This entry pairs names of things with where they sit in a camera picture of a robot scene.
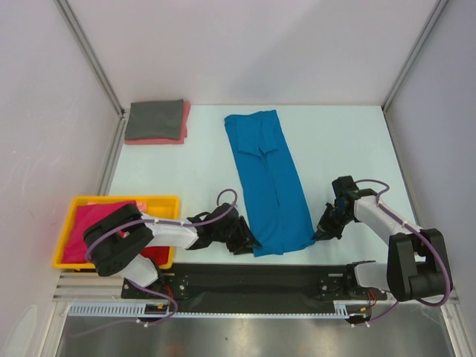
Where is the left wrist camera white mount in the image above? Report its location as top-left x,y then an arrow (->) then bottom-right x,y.
213,203 -> 239,220

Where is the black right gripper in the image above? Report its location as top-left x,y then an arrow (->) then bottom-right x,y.
312,202 -> 353,241

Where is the right aluminium frame post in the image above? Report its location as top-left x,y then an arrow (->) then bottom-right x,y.
381,0 -> 451,115

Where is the yellow plastic bin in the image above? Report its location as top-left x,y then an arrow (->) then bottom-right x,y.
52,196 -> 180,270

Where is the folded salmon pink t-shirt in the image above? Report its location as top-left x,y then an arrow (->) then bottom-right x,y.
124,100 -> 191,145

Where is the folded grey t-shirt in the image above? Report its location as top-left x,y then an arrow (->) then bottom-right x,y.
125,100 -> 184,140

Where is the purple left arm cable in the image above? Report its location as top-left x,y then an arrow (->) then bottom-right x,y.
84,189 -> 239,324

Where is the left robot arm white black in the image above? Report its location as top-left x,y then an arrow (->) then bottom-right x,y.
83,203 -> 262,298

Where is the grey slotted cable duct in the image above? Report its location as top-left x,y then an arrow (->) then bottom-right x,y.
68,301 -> 370,320

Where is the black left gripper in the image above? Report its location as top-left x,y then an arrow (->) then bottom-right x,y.
213,216 -> 261,255

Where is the blue t-shirt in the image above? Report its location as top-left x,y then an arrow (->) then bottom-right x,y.
224,110 -> 315,257

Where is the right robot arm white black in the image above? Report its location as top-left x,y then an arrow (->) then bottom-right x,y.
314,190 -> 452,306

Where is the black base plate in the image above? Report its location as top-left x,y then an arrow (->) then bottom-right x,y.
120,263 -> 387,314

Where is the magenta t-shirt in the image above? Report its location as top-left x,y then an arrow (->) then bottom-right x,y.
62,200 -> 137,263

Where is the aluminium front rail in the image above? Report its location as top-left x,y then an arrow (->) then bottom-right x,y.
51,271 -> 126,304

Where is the red t-shirt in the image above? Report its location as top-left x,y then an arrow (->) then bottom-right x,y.
141,246 -> 174,269

